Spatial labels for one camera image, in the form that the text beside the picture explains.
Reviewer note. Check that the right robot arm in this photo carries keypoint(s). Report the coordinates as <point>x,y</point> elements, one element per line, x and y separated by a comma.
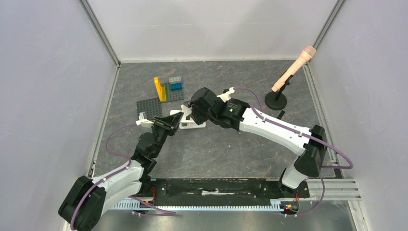
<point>228,112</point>

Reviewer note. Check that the aluminium frame rail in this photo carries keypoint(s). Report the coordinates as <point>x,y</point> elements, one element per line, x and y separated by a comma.
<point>85,4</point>

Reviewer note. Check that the small black block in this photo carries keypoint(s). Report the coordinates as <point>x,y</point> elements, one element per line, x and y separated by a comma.
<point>281,114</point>

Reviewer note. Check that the green brick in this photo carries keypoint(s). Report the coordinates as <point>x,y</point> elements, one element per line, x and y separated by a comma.
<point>164,98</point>

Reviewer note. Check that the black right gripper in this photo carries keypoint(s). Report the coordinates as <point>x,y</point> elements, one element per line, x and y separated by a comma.
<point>192,110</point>

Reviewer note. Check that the grey brick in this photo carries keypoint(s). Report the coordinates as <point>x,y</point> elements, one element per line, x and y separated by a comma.
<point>175,80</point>

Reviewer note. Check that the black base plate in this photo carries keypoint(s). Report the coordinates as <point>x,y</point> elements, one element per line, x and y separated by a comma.
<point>219,191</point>

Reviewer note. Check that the white battery cover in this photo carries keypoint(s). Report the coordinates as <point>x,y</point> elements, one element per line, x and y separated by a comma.
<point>185,109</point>

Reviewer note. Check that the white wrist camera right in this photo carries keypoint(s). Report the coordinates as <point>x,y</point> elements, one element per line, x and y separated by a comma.
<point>226,95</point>

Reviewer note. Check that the dark grey brick baseplate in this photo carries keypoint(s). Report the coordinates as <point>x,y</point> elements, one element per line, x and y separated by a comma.
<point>151,107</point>

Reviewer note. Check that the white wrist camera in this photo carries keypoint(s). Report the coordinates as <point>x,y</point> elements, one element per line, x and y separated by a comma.
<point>143,121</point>
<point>226,95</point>

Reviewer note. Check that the black microphone stand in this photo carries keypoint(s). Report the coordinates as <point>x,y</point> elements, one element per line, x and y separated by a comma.
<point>277,100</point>

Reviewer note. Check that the yellow brick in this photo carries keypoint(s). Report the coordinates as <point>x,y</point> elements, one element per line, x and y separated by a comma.
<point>158,87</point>

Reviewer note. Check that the white cable duct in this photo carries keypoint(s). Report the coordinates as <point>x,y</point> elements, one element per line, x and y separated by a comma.
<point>135,205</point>

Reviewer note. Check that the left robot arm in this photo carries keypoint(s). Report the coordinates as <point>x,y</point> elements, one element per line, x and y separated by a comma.
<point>89,199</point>

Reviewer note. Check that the pink toy microphone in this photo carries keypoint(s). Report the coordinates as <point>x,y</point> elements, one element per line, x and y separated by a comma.
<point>305,56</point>

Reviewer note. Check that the blue brick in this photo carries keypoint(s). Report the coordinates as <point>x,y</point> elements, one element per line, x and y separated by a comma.
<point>176,86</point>

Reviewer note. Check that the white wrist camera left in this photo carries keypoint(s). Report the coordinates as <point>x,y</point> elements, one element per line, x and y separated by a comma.
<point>143,121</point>

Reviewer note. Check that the grey baseplate with bricks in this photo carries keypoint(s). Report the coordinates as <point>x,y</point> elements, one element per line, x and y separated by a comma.
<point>173,95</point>

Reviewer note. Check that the white remote with buttons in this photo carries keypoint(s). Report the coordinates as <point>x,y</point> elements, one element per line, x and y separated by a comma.
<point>189,124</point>

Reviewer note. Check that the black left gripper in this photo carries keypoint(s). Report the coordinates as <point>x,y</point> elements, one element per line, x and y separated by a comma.
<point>170,123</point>

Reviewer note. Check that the white remote control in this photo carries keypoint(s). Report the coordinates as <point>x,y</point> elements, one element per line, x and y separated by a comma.
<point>178,116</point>

